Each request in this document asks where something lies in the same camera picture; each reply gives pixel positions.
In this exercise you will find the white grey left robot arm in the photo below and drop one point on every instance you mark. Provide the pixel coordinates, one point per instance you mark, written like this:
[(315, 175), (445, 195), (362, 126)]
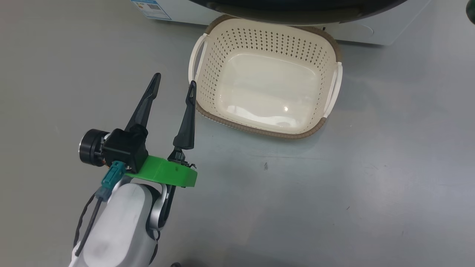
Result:
[(118, 226)]

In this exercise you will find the black round washing machine door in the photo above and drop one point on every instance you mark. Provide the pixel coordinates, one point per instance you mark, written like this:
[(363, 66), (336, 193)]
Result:
[(297, 11)]

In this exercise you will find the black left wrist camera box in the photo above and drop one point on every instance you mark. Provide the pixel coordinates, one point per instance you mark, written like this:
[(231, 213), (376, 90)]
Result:
[(126, 148)]

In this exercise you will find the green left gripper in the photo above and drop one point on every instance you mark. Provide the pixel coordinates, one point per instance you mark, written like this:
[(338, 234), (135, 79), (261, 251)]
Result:
[(167, 174)]

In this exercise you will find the cream perforated laundry basket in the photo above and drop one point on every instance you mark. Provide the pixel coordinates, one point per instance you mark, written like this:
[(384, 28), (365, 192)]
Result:
[(267, 92)]

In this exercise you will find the white washing machine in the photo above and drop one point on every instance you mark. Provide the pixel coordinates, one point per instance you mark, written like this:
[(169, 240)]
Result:
[(374, 31)]

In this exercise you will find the blue energy label sticker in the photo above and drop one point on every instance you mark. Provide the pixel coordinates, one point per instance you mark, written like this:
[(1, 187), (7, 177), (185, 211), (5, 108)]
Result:
[(150, 8)]

